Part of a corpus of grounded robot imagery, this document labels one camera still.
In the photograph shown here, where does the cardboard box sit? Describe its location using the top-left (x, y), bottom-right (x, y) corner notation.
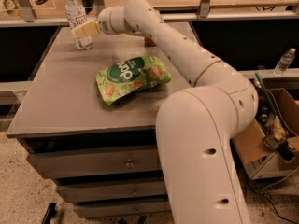
top-left (232, 89), bottom-right (299, 180)

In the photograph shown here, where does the green stick in box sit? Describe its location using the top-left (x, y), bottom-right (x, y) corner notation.
top-left (255, 72), bottom-right (278, 116)

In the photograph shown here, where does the black object on shelf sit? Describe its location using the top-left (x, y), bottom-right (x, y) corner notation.
top-left (35, 0), bottom-right (49, 6)

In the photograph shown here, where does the red cola can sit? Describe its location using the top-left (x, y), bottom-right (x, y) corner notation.
top-left (144, 37), bottom-right (156, 47)

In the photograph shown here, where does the grey drawer cabinet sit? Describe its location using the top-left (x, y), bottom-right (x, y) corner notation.
top-left (7, 27), bottom-right (188, 218)

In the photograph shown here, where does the clear plastic water bottle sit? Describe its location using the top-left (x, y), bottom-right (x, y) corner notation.
top-left (64, 0), bottom-right (93, 50)

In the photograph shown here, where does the black floor cable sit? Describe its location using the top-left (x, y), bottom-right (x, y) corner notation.
top-left (242, 171), bottom-right (299, 224)

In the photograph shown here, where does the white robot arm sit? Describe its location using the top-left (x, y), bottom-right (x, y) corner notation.
top-left (72, 0), bottom-right (258, 224)

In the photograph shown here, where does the small clear bottle on ledge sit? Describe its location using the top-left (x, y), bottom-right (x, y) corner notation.
top-left (273, 48), bottom-right (296, 77)

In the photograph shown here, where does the green snack bag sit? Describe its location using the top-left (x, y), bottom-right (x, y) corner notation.
top-left (96, 56), bottom-right (171, 105)

